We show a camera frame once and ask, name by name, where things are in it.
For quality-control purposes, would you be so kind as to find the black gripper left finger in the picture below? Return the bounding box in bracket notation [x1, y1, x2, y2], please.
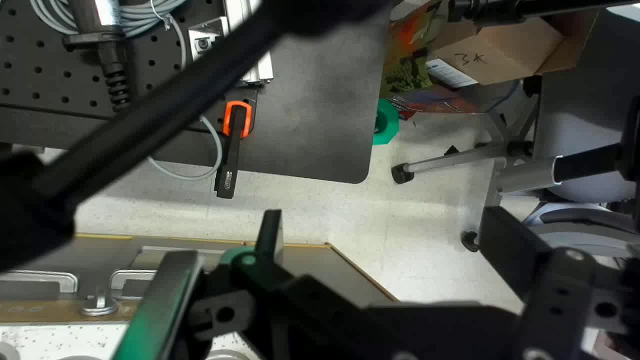
[0, 0, 395, 274]

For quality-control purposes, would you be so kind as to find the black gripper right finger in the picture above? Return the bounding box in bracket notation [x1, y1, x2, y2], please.
[619, 97, 640, 185]

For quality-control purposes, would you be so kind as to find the grey toy kitchen play set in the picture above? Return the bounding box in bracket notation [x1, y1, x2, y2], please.
[0, 231, 402, 360]

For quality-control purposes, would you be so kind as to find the silver toy front knob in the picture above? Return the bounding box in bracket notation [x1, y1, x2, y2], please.
[78, 288, 124, 321]

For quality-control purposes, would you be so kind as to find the green black bar clamp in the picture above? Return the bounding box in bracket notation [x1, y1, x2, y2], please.
[110, 208, 298, 360]

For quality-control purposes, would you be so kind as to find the open brown cardboard box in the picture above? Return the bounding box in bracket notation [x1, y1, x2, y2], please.
[426, 10, 602, 88]

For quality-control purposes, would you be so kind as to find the white outlet box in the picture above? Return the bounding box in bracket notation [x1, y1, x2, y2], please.
[186, 17, 275, 87]

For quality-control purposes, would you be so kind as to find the black perforated breadboard table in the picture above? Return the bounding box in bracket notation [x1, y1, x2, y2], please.
[0, 0, 391, 187]

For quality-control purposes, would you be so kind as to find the grey toy oven handle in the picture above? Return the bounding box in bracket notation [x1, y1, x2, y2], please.
[0, 268, 79, 301]
[108, 268, 158, 298]

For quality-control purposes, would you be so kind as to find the black ribbed cable connector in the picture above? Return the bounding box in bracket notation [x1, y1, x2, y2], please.
[62, 0, 135, 112]

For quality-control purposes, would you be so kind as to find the black metal bracket mount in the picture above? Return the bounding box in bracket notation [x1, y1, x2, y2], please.
[285, 205, 640, 360]

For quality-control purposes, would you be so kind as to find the grey camera tripod stand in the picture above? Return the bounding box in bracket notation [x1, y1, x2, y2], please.
[390, 93, 627, 255]

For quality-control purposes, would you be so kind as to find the black clamp with orange handle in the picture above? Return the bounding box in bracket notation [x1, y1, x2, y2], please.
[212, 98, 257, 200]

